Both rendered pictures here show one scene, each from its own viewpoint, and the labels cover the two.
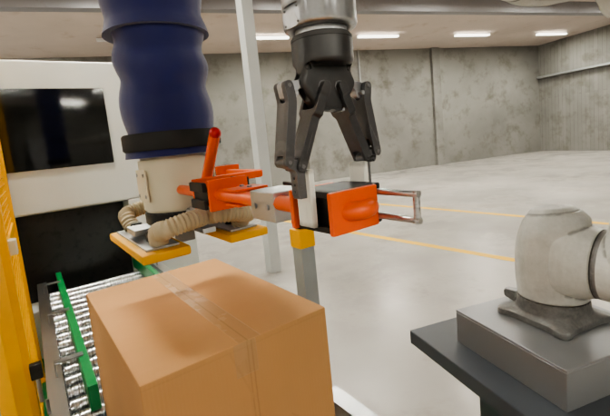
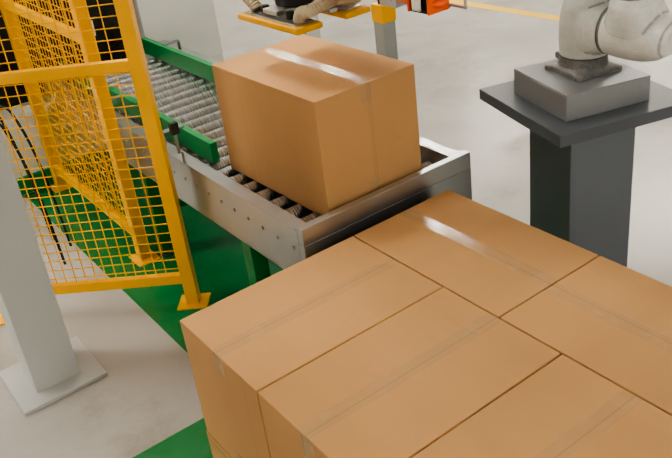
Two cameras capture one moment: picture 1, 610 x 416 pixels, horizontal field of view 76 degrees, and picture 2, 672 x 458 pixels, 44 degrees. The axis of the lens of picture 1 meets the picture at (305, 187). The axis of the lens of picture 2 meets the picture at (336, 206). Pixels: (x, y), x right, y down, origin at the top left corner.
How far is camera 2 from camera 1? 1.75 m
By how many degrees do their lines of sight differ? 21
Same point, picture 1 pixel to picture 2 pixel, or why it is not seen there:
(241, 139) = not seen: outside the picture
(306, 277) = (387, 51)
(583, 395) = (578, 112)
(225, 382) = (354, 107)
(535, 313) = (565, 66)
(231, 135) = not seen: outside the picture
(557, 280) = (579, 40)
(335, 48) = not seen: outside the picture
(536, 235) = (569, 9)
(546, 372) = (558, 100)
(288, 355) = (390, 94)
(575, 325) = (589, 72)
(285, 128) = not seen: outside the picture
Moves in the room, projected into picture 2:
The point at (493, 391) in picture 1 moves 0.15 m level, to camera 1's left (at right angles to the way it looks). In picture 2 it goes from (526, 116) to (479, 122)
